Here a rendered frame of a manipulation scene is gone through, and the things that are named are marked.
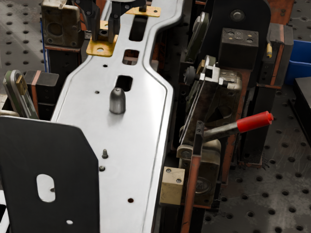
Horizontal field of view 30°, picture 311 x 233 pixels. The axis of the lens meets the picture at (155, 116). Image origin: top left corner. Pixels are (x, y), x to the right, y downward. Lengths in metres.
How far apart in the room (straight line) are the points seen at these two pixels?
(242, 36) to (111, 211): 0.42
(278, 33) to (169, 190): 0.46
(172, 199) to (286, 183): 0.55
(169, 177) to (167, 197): 0.04
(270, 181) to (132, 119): 0.46
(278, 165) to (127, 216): 0.61
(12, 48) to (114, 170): 0.85
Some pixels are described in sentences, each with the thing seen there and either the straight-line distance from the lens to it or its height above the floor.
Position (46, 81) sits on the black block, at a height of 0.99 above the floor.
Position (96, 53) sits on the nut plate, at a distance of 0.83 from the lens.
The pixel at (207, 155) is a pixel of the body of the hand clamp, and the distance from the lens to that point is 0.97.
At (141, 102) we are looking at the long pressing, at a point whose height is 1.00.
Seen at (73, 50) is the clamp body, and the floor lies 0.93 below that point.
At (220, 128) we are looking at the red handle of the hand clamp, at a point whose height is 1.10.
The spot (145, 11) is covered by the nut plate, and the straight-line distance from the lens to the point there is 1.37.
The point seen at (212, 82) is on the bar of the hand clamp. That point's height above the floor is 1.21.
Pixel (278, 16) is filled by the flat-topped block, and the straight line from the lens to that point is 1.59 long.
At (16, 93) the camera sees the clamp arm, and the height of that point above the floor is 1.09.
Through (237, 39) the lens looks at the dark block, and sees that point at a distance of 1.11.
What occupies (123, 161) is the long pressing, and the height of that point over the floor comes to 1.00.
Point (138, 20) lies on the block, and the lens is 1.37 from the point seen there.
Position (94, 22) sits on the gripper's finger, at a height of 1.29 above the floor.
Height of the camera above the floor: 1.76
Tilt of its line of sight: 44 degrees down
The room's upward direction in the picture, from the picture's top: 4 degrees clockwise
